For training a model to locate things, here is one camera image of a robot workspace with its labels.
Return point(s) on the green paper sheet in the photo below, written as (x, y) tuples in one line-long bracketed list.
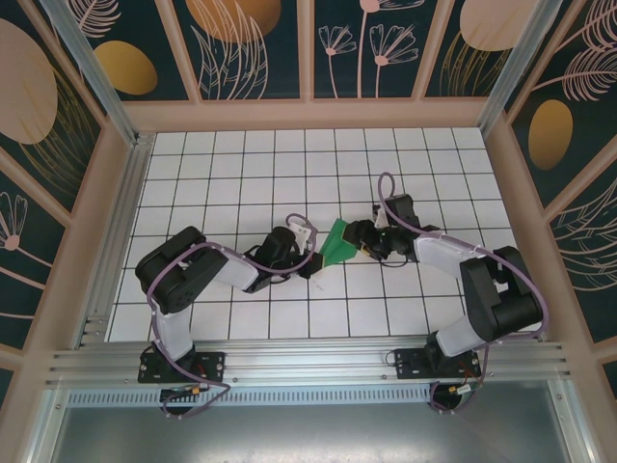
[(337, 248)]

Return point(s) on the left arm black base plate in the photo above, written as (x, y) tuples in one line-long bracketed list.
[(212, 364)]

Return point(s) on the grey sheet metal panel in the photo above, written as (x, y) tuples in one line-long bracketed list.
[(313, 434)]

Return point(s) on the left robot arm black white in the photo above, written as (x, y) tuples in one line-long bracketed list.
[(178, 275)]

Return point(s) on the slanted aluminium corner post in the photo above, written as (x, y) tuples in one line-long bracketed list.
[(91, 62), (511, 67)]

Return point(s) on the aluminium frame bar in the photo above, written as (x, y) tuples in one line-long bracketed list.
[(45, 429), (573, 424)]

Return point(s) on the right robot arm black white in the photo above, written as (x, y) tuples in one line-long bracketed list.
[(501, 294)]

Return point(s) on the aluminium side rail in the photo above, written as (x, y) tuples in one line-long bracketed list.
[(123, 217)]

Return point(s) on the wide aluminium mounting rail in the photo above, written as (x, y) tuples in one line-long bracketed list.
[(313, 359)]

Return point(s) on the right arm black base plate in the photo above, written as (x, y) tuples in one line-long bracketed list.
[(410, 364)]

